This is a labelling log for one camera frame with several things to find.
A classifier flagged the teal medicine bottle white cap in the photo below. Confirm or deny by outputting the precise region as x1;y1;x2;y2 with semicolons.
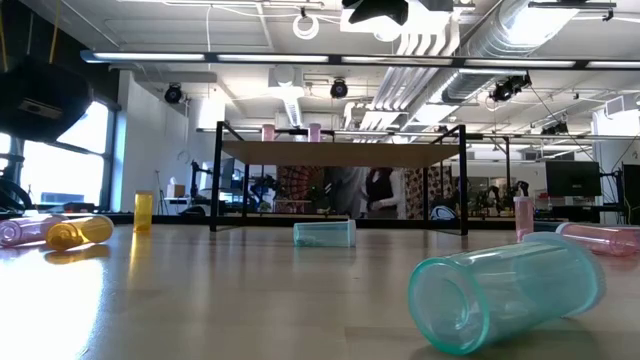
292;218;358;249
407;230;608;357

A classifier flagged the orange medicine bottle white cap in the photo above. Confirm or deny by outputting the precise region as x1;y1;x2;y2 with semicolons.
44;214;115;252
133;189;155;234

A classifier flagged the black overhead light bar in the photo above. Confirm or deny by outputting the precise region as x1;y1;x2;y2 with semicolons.
79;48;640;71

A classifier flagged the white ceiling pipe bundle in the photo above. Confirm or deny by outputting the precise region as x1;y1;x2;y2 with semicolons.
372;32;464;112

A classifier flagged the white ceiling air unit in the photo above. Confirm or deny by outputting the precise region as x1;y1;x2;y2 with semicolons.
267;64;306;129

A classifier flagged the black ceiling spotlight cluster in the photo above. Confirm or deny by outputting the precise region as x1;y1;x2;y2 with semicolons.
488;73;533;104

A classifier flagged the person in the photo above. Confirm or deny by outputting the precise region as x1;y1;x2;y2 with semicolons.
360;167;407;220

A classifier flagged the grey hanging cloth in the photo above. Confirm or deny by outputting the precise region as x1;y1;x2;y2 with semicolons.
327;166;409;220

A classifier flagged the brown patterned hanging cloth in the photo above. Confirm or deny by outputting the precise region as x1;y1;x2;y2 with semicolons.
404;167;454;220

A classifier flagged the red patterned hanging cloth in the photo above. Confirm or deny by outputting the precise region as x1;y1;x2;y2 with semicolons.
276;165;327;201

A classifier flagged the blue white ball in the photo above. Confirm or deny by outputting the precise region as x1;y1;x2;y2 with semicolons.
429;204;457;222

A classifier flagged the black computer monitor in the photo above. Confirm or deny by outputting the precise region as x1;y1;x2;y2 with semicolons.
621;163;640;226
544;159;603;198

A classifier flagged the black desk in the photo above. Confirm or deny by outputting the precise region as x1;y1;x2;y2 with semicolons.
532;202;624;225

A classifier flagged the black tripod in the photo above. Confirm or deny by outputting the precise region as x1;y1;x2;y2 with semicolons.
153;169;169;216

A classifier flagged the large window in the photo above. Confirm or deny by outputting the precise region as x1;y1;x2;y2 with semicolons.
0;99;119;211

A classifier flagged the white coiled cable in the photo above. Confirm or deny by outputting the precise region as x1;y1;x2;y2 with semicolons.
291;12;321;41

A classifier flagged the silver ventilation duct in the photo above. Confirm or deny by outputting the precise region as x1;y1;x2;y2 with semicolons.
439;0;584;104

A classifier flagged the wooden shelf with black frame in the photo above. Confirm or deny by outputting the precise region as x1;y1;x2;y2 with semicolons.
209;120;470;237

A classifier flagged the black aluminium rig frame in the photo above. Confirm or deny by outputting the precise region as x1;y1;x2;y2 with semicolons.
0;212;566;231

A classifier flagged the yellow hanging strap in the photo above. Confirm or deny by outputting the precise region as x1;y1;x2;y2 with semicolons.
0;0;10;74
48;0;62;65

